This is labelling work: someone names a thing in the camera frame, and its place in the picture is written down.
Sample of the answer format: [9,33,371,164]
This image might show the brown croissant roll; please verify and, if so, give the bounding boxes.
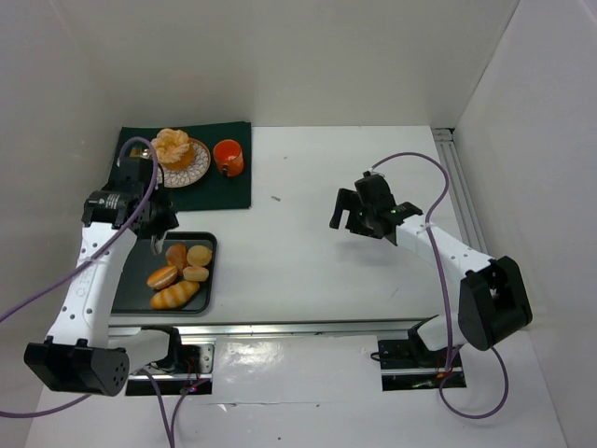
[165,243,187,269]

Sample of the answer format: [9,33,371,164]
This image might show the round sugar-topped bun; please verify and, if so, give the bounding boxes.
[151,128,195,171]

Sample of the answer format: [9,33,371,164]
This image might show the silver metal tongs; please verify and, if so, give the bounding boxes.
[150,231,167,255]

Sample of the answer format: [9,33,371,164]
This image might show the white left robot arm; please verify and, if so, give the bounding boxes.
[24,157,181,397]

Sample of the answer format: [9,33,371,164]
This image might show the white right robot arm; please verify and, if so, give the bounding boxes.
[329,172,533,351]

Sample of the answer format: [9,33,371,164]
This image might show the striped long bread loaf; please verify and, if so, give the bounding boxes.
[150,280,200,310]

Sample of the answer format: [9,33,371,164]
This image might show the floral patterned plate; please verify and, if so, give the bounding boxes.
[158,138,212,189]

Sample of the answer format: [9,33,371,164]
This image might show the round yellow bun upper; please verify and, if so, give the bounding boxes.
[187,245,213,267]

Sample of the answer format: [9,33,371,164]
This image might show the round yellow bun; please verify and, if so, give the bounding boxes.
[183,265,210,283]
[187,245,213,267]

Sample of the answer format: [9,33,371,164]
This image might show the dark green cloth mat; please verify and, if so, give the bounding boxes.
[109,121,253,214]

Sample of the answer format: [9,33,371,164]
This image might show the cream sandwich bun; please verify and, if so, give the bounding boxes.
[146,265,178,290]

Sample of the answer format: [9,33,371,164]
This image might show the round yellow bun lower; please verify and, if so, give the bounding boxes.
[183,265,210,283]

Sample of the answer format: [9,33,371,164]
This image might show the black baking tray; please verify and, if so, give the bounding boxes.
[111,232,217,316]

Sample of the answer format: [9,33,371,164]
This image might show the orange mug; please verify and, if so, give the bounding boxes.
[214,139,244,178]

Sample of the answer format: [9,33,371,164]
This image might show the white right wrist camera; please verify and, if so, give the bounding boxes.
[363,170,384,178]

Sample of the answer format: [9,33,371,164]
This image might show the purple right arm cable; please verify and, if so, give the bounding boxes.
[368,151,509,420]

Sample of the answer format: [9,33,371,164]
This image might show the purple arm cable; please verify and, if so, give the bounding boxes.
[368,151,509,420]
[0,136,211,447]

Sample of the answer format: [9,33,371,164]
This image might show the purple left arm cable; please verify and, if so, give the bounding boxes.
[0,136,211,447]

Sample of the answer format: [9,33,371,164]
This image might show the aluminium rail right side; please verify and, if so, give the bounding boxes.
[431,128,488,253]

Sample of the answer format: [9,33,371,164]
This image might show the aluminium rail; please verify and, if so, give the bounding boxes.
[108,316,422,338]
[431,128,488,253]

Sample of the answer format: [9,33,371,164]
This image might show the aluminium rail front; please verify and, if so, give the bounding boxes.
[108,316,422,338]

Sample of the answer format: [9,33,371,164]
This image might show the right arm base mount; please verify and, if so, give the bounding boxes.
[369,318,466,392]

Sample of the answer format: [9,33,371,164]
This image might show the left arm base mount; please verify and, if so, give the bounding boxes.
[144,341,215,397]

